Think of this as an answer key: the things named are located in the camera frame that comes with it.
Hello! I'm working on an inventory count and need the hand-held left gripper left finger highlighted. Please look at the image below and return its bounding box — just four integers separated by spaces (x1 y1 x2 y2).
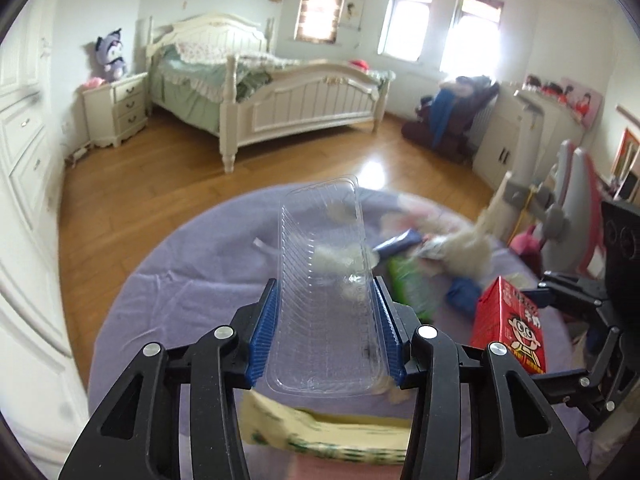
59 278 281 480

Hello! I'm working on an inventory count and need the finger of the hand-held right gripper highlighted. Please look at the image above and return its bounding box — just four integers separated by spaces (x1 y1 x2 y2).
537 326 632 432
522 270 615 327

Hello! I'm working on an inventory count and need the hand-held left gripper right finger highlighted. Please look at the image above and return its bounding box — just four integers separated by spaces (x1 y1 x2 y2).
372 276 591 480

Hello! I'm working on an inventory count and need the clear plastic tray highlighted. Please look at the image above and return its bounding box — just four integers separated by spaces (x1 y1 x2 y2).
265 174 391 399

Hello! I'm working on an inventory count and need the red drink carton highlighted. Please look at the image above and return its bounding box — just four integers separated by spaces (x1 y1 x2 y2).
470 276 548 375

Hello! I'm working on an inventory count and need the green snack packet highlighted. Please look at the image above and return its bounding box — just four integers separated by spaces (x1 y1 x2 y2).
387 255 436 323

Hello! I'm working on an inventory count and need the pink bag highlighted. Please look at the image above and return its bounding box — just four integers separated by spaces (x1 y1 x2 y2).
510 227 544 271

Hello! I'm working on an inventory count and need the purple floral tablecloth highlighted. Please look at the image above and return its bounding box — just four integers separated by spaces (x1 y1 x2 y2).
89 180 601 480

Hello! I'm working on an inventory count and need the blue crumpled wrapper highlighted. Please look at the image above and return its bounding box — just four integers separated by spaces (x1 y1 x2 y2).
446 277 483 318

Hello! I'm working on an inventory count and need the white fluffy tissue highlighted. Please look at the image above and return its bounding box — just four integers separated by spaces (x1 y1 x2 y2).
440 210 494 279

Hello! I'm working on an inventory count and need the yellow green packet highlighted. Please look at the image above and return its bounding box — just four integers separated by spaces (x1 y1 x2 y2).
240 392 413 466

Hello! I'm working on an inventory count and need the pink photo poster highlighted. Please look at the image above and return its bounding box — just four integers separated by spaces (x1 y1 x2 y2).
560 77 604 129

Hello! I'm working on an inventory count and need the white cabinet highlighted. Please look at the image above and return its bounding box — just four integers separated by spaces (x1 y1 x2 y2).
472 82 586 188

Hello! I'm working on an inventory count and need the dark brown massage chair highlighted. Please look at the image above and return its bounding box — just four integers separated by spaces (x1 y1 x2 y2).
402 76 501 163

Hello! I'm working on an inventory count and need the blue cloth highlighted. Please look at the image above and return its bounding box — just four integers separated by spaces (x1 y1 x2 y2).
431 91 469 149

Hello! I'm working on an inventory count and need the white wooden bed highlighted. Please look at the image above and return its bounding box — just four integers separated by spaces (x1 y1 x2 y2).
145 12 396 175

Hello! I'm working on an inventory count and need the white framed window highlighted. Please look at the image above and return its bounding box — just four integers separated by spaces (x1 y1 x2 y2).
377 0 436 63
440 0 503 76

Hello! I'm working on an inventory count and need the white nightstand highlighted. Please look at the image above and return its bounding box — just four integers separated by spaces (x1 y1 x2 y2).
81 72 151 149

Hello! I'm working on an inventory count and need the white wardrobe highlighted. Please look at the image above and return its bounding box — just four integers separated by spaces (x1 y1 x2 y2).
0 0 92 461

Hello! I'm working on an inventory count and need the purple plush toy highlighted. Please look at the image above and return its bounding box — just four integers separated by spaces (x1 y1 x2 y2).
94 27 130 82

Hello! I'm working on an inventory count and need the window with brown blind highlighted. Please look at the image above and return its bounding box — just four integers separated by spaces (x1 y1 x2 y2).
295 0 349 44

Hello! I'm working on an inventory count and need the red picture frame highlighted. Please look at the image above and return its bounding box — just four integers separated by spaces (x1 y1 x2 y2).
612 129 640 186

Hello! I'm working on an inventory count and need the wall poster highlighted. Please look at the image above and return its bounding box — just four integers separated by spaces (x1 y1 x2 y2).
340 0 366 31

